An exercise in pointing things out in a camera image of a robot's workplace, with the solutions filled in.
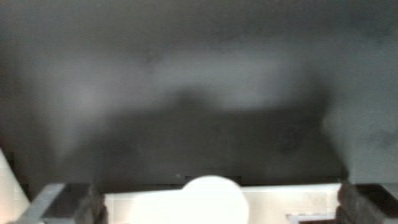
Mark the white left fence rail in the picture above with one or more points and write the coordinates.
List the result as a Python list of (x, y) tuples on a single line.
[(13, 197)]

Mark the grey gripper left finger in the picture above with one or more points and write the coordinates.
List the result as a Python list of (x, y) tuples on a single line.
[(69, 204)]

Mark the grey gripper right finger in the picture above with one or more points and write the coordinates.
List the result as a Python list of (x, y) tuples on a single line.
[(369, 204)]

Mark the white front drawer box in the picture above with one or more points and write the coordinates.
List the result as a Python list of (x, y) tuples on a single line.
[(212, 201)]

